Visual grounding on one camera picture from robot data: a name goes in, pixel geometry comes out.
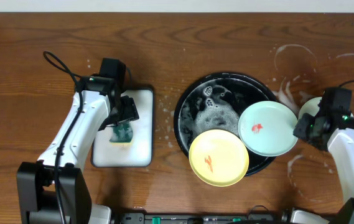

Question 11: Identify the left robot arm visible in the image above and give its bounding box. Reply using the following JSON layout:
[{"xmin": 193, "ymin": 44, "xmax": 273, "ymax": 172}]
[{"xmin": 17, "ymin": 58, "xmax": 139, "ymax": 223}]

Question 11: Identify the light green plate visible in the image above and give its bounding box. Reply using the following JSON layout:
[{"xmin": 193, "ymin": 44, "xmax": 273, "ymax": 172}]
[
  {"xmin": 238, "ymin": 101, "xmax": 297, "ymax": 157},
  {"xmin": 298, "ymin": 97, "xmax": 322, "ymax": 119}
]

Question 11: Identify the black rectangular soap tray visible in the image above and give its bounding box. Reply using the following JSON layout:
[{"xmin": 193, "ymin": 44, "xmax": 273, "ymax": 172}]
[{"xmin": 91, "ymin": 88, "xmax": 154, "ymax": 167}]

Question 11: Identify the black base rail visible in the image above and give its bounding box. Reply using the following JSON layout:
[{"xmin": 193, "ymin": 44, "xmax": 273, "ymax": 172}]
[{"xmin": 110, "ymin": 207, "xmax": 291, "ymax": 224}]

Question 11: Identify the green yellow sponge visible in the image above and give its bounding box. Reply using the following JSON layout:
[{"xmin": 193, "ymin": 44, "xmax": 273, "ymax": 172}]
[{"xmin": 109, "ymin": 123, "xmax": 133, "ymax": 144}]

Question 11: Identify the left black cable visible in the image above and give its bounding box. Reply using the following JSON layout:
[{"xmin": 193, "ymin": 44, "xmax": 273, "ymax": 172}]
[{"xmin": 42, "ymin": 50, "xmax": 86, "ymax": 224}]

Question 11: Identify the black round tray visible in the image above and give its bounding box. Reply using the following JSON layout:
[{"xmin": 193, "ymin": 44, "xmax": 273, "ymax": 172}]
[{"xmin": 173, "ymin": 72, "xmax": 277, "ymax": 177}]

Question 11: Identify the yellow plate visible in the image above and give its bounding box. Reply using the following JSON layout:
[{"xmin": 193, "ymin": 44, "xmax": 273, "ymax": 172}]
[{"xmin": 189, "ymin": 129, "xmax": 249, "ymax": 187}]

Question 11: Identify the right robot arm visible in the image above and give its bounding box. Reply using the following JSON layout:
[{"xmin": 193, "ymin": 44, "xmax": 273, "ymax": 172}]
[{"xmin": 293, "ymin": 87, "xmax": 354, "ymax": 223}]

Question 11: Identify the light green plate top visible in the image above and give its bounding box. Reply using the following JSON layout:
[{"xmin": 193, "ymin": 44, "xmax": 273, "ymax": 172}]
[{"xmin": 298, "ymin": 97, "xmax": 322, "ymax": 119}]

